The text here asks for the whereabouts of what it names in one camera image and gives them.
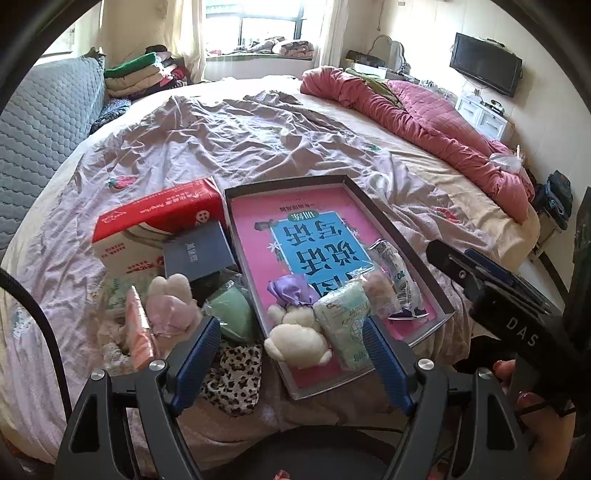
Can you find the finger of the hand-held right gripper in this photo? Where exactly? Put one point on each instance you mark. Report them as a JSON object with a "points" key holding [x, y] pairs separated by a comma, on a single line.
{"points": [[450, 263], [489, 268]]}

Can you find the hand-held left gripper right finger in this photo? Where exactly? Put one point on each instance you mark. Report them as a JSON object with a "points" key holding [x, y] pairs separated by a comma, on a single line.
{"points": [[385, 369]]}

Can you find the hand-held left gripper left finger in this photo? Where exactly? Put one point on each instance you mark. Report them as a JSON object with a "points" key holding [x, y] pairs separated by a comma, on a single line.
{"points": [[196, 364]]}

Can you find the leopard print scrunchie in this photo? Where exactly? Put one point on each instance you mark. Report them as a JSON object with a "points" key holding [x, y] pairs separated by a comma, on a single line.
{"points": [[231, 378]]}

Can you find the white socks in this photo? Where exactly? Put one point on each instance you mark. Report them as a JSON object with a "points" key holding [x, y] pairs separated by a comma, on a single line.
{"points": [[401, 281]]}

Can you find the teal printed tissue pack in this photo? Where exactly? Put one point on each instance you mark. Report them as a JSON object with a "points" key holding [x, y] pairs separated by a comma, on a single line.
{"points": [[346, 323]]}

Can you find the pink and cream plush bunny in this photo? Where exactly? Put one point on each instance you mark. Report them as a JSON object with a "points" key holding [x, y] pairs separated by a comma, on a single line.
{"points": [[171, 304]]}

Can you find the green sponge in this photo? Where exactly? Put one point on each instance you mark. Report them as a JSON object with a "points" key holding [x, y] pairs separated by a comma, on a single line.
{"points": [[231, 309]]}

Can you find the peach cloth pack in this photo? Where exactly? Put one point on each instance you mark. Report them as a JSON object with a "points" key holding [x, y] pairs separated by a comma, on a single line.
{"points": [[138, 332]]}

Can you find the pink puff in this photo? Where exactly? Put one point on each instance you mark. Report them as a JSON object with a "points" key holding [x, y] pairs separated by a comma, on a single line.
{"points": [[381, 288]]}

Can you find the cream plush toy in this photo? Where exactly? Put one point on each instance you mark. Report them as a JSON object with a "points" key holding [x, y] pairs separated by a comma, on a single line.
{"points": [[295, 341]]}

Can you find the purple bow scrunchie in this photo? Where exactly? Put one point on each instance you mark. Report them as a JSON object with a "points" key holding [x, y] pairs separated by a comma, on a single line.
{"points": [[288, 290]]}

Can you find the shallow grey box pink bottom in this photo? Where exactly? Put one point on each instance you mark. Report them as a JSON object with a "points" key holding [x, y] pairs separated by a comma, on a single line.
{"points": [[323, 230]]}

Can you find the person's right hand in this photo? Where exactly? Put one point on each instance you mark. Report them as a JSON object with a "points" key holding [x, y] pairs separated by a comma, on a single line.
{"points": [[549, 429]]}

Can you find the black speaker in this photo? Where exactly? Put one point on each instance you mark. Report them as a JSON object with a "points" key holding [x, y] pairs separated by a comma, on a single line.
{"points": [[581, 249]]}

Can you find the pile of blue clothes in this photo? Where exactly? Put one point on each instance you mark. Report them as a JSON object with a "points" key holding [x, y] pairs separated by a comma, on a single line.
{"points": [[556, 196]]}

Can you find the white plastic bag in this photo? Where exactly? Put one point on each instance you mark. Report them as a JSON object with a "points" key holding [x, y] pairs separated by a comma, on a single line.
{"points": [[505, 161]]}

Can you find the dark blue flat box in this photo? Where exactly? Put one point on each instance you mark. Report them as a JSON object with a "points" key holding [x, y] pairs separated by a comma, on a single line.
{"points": [[198, 254]]}

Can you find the pink quilt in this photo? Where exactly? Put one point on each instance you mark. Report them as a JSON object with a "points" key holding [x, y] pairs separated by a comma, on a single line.
{"points": [[429, 134]]}

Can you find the white drawer cabinet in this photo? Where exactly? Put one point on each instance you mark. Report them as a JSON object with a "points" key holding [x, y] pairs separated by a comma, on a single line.
{"points": [[485, 115]]}

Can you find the red and white tissue box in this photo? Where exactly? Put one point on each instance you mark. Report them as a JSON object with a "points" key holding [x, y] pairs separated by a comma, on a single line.
{"points": [[157, 207]]}

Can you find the green cloth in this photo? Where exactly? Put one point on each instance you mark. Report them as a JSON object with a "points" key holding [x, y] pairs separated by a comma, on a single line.
{"points": [[374, 85]]}

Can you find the black television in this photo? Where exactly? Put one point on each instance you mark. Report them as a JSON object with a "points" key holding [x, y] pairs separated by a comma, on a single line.
{"points": [[485, 69]]}

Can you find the white scalloped mirror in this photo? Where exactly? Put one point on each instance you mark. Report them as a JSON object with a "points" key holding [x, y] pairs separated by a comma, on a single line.
{"points": [[388, 50]]}

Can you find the dark storage box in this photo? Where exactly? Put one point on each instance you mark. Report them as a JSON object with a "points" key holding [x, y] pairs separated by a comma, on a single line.
{"points": [[360, 57]]}

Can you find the cream curtain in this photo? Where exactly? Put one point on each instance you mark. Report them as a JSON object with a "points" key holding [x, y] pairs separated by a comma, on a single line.
{"points": [[328, 32], [184, 37]]}

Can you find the dark patterned cloth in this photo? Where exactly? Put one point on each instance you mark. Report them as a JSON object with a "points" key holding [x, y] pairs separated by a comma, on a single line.
{"points": [[111, 113]]}

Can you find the bedding on windowsill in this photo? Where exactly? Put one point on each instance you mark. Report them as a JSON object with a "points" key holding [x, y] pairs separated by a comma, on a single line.
{"points": [[281, 46]]}

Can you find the grey quilted headboard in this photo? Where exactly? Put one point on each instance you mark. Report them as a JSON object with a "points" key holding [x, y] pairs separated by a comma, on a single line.
{"points": [[41, 129]]}

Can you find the pile of folded clothes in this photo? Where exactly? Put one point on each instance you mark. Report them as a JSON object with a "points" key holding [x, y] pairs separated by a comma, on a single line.
{"points": [[143, 71]]}

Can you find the window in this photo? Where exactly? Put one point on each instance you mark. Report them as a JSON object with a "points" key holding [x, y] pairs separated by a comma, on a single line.
{"points": [[258, 23]]}

